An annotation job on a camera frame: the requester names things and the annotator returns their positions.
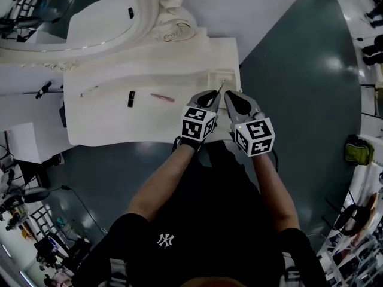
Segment thin silver stick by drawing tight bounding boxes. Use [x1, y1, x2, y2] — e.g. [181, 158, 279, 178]
[79, 85, 99, 98]

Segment person's right forearm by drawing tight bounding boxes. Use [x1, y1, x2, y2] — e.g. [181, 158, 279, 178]
[251, 152, 300, 233]

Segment dark bag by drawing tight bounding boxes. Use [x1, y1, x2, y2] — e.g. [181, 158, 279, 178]
[59, 102, 68, 129]

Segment white storage shelving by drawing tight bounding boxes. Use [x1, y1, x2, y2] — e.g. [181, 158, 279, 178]
[317, 160, 383, 287]

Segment small white drawer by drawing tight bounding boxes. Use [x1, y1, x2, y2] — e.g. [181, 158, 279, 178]
[207, 68, 242, 94]

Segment green backpack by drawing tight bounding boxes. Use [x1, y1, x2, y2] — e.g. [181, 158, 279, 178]
[344, 135, 375, 167]

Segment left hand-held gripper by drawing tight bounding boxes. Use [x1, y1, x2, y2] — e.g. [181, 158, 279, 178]
[180, 90, 223, 143]

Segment white shelf unit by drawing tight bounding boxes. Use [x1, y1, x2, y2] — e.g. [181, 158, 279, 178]
[5, 122, 43, 164]

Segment black floor cable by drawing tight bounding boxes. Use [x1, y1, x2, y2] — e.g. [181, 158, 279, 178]
[60, 185, 106, 236]

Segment black wrist band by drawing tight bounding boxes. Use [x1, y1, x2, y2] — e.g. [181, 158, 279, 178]
[172, 135, 206, 154]

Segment black logo T-shirt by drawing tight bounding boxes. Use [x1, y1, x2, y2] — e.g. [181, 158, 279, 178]
[70, 172, 330, 287]

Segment pink pen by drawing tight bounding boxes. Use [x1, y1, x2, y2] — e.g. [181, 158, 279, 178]
[150, 93, 176, 103]

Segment white dressing table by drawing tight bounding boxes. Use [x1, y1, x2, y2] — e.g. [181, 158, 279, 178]
[62, 27, 242, 148]

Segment striped backpack strap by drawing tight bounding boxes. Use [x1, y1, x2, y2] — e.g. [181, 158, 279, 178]
[281, 251, 302, 284]
[108, 258, 130, 287]

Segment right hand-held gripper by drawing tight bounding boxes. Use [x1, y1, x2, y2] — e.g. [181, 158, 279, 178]
[224, 90, 276, 158]

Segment person's left forearm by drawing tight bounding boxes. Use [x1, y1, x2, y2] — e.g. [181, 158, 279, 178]
[124, 142, 198, 222]

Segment black trousers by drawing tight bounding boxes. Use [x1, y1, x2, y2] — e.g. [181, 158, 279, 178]
[197, 141, 261, 209]

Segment ornate white oval mirror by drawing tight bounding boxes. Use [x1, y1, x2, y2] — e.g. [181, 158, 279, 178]
[0, 0, 207, 72]

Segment cluttered equipment workbench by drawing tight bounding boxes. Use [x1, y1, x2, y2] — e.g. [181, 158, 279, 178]
[0, 148, 90, 287]

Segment black handlebar with metal stem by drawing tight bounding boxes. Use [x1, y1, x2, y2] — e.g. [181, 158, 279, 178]
[23, 81, 64, 99]

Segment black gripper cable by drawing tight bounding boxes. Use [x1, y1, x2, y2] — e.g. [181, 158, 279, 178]
[270, 148, 281, 173]

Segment black chair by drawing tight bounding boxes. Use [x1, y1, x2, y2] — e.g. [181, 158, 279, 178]
[321, 190, 378, 237]

